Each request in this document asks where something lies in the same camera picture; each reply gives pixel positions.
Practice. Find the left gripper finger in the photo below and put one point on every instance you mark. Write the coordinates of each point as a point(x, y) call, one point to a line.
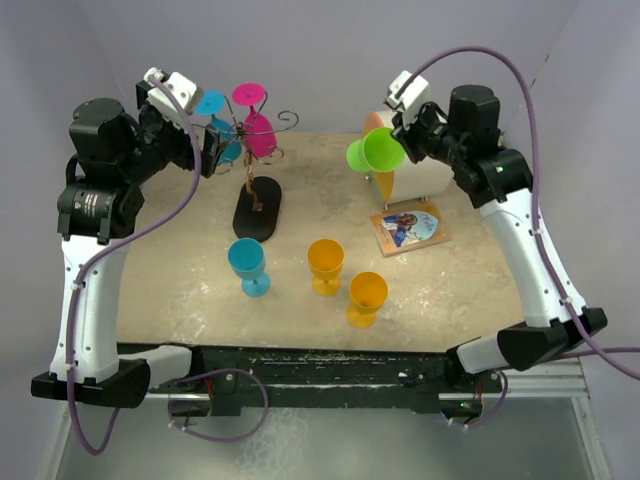
point(211, 151)
point(142, 89)

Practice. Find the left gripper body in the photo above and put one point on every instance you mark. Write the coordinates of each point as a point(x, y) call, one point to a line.
point(161, 141)

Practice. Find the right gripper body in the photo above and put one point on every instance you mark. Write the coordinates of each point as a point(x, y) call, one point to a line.
point(424, 134)

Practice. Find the blue wine glass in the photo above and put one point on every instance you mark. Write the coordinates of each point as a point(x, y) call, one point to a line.
point(247, 259)
point(210, 105)

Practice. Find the green plastic wine glass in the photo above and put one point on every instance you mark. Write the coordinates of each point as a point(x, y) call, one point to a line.
point(377, 151)

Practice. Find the pink plastic wine glass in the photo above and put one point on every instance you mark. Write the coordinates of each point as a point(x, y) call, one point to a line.
point(260, 135)

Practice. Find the metal wine glass rack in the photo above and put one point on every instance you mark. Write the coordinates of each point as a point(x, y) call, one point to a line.
point(258, 205)

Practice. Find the orange wine glass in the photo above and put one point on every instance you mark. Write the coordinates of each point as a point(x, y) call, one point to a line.
point(368, 292)
point(325, 259)

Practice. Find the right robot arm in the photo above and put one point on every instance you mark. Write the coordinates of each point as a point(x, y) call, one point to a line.
point(499, 184)

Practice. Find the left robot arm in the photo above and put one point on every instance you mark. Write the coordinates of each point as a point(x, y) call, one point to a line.
point(115, 155)

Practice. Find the white round drawer cabinet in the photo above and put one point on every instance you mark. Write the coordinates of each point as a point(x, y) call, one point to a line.
point(410, 181)

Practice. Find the children's picture book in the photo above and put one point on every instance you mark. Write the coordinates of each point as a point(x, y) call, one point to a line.
point(417, 226)

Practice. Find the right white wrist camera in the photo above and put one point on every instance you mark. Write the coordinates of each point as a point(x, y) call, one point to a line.
point(409, 102)

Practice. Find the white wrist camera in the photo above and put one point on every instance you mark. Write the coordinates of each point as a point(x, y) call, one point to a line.
point(185, 92)
point(409, 102)

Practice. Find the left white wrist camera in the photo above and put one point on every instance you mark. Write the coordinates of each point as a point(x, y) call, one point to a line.
point(185, 92)

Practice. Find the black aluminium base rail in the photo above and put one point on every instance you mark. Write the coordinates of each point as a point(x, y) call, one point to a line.
point(424, 383)

